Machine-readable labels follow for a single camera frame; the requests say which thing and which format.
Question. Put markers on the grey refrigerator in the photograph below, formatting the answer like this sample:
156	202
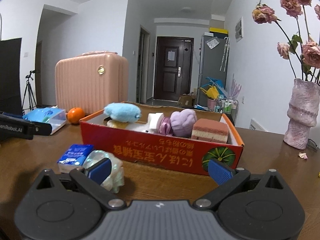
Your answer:
213	63

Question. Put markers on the lilac fluffy headband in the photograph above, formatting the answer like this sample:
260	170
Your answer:
182	122

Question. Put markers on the brown layered sponge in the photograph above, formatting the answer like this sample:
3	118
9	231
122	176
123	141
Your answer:
210	130

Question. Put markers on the orange fruit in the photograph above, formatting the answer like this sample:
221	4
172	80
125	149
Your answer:
75	114

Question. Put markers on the black paper bag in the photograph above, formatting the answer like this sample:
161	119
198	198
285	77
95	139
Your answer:
10	76

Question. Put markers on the white flat panel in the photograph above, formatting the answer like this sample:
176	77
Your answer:
256	126

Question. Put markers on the fallen rose petal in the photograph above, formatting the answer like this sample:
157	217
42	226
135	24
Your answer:
303	156

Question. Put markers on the black camera tripod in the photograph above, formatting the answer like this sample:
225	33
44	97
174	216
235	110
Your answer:
29	100

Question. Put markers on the white round sponge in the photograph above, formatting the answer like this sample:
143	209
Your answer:
154	122

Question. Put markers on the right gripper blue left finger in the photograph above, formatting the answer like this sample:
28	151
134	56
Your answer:
99	171

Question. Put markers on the pink ceramic vase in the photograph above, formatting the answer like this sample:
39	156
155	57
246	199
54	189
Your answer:
303	111

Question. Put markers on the cardboard box on floor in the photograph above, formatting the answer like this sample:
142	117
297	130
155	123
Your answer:
187	101

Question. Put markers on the yellow white hamster plush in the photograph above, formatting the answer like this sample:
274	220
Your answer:
137	127

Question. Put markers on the blue tissue package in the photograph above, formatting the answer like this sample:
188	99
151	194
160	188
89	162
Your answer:
52	115

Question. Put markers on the iridescent white shower cap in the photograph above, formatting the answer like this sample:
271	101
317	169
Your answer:
116	179

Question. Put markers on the wire rack with bottles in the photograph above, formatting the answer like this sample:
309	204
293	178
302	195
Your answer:
227	106

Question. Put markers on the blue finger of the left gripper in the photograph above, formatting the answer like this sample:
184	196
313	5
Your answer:
41	128

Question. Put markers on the pink ribbed suitcase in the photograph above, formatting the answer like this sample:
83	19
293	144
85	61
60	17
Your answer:
91	81

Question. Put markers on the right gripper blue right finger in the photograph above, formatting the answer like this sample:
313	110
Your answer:
219	171

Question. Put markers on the blue tissue pocket pack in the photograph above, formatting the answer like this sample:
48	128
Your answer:
74	157

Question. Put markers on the red cardboard box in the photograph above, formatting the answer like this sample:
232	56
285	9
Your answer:
169	152

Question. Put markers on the dark brown door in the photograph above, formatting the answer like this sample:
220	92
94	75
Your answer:
173	67

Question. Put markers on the light blue plush toy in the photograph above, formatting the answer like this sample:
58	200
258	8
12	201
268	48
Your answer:
123	112

